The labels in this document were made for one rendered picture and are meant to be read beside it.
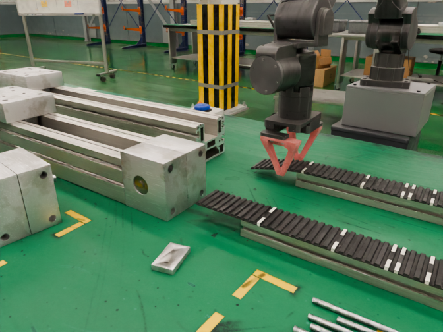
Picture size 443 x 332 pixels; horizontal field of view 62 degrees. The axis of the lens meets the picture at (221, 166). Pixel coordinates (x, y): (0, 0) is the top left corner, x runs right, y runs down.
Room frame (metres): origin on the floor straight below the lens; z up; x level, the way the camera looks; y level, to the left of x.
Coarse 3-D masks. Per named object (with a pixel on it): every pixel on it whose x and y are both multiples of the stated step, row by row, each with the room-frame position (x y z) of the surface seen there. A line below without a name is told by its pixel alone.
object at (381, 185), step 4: (380, 180) 0.55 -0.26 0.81; (384, 180) 0.55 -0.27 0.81; (388, 180) 0.55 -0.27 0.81; (376, 184) 0.53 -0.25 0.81; (380, 184) 0.54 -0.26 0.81; (384, 184) 0.53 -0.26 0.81; (388, 184) 0.54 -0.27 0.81; (372, 188) 0.52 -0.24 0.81; (376, 188) 0.52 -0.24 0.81; (380, 188) 0.52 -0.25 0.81; (384, 188) 0.52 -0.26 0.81; (380, 192) 0.51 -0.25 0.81
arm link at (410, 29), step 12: (384, 0) 0.94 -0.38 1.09; (396, 0) 0.92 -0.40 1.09; (372, 12) 0.98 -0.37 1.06; (384, 12) 0.94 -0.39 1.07; (396, 12) 0.93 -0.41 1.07; (408, 12) 0.92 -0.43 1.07; (372, 24) 0.98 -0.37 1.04; (408, 24) 0.92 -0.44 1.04; (372, 36) 0.97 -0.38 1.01; (408, 36) 0.92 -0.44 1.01; (372, 48) 0.99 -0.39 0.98; (408, 48) 0.93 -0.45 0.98
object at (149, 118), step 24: (72, 96) 1.02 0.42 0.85; (96, 96) 0.96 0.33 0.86; (120, 96) 0.94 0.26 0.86; (96, 120) 0.85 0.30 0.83; (120, 120) 0.80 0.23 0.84; (144, 120) 0.76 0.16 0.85; (168, 120) 0.73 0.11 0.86; (192, 120) 0.78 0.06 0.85; (216, 120) 0.74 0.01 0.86; (216, 144) 0.74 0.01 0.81
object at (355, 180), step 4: (356, 172) 0.58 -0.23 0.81; (352, 176) 0.56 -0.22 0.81; (356, 176) 0.56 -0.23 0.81; (360, 176) 0.56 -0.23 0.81; (364, 176) 0.57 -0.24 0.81; (348, 180) 0.55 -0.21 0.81; (352, 180) 0.55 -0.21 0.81; (356, 180) 0.55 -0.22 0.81; (360, 180) 0.55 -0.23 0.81; (348, 184) 0.54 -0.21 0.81; (352, 184) 0.54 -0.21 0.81; (356, 184) 0.53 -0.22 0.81
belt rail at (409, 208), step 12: (300, 180) 0.60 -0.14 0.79; (312, 180) 0.58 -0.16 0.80; (324, 180) 0.57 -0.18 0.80; (324, 192) 0.56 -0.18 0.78; (336, 192) 0.55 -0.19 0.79; (348, 192) 0.55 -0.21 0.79; (360, 192) 0.53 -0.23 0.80; (372, 192) 0.52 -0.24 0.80; (372, 204) 0.52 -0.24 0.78; (384, 204) 0.51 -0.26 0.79; (396, 204) 0.51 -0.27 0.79; (408, 204) 0.49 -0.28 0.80; (420, 204) 0.48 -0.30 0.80; (408, 216) 0.49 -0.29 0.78; (420, 216) 0.48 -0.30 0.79; (432, 216) 0.47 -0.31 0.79
